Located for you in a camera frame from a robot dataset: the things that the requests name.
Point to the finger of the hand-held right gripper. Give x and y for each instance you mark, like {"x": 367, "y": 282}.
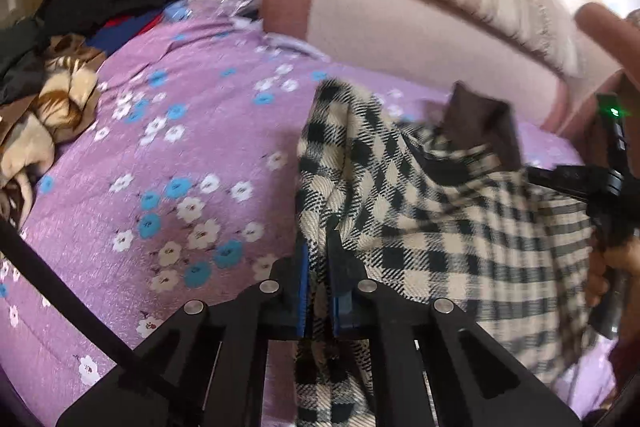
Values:
{"x": 565, "y": 179}

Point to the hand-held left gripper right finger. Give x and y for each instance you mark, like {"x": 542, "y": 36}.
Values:
{"x": 345, "y": 277}

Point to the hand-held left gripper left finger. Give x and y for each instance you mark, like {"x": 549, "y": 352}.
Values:
{"x": 300, "y": 287}

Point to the black beige checked coat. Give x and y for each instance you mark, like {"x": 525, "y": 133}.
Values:
{"x": 400, "y": 217}

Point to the person's right hand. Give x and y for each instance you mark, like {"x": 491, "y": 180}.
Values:
{"x": 597, "y": 282}

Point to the pink brown padded furniture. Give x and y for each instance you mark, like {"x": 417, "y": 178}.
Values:
{"x": 600, "y": 22}

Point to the purple floral bedsheet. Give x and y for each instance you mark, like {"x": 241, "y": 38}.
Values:
{"x": 200, "y": 132}

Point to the pink padded headboard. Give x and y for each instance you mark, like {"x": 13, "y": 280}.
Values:
{"x": 400, "y": 32}

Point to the blue red garment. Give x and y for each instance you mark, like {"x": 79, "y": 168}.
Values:
{"x": 125, "y": 32}

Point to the brown beige patterned cloth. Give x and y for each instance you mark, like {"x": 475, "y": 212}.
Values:
{"x": 55, "y": 97}

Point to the dark grey garment with tag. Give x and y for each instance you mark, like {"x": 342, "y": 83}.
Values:
{"x": 17, "y": 57}

